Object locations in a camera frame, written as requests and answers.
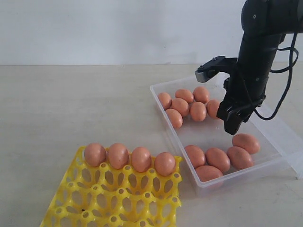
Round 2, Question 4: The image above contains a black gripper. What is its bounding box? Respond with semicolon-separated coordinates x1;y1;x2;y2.
216;70;267;135

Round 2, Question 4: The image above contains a brown egg tray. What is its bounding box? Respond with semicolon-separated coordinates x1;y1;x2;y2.
84;143;107;167
131;147;152;173
154;152;176;176
107;143;129;169

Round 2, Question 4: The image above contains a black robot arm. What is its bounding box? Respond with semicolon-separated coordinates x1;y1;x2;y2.
217;0;303;135

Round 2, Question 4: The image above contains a brown egg right cluster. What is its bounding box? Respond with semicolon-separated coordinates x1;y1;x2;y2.
206;99;220;120

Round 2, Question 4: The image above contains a brown egg cluster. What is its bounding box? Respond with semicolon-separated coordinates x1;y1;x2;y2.
190;102;207;122
165;109;183;129
206;99;220;120

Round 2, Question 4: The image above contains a brown egg centre cluster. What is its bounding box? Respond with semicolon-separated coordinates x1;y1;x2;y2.
190;102;207;122

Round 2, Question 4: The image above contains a brown egg right middle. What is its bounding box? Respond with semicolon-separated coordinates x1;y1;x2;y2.
232;133;261;154

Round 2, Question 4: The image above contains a brown egg back right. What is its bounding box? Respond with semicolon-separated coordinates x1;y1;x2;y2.
193;86;210;104

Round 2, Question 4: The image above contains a clear plastic container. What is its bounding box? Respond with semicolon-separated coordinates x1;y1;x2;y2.
150;76;303;197

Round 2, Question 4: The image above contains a brown egg front middle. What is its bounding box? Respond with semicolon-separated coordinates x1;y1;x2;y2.
205;148;231;173

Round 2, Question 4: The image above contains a brown egg right lower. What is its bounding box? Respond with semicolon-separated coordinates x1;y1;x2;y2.
227;146;254;170

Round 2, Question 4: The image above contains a brown egg back middle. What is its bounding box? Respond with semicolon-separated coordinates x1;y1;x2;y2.
175;88;195;104

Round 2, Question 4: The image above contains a brown egg centre left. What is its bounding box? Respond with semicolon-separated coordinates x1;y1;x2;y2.
171;98;190;117

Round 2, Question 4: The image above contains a brown egg front left cluster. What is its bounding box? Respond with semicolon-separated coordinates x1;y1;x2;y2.
165;109;183;129

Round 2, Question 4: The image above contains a brown egg front corner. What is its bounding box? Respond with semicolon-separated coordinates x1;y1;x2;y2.
196;166;223;182

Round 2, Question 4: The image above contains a brown egg back left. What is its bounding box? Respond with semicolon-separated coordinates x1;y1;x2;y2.
158;92;172;110

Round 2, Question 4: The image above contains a yellow plastic egg tray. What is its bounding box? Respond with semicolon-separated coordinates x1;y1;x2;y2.
41;146;182;227

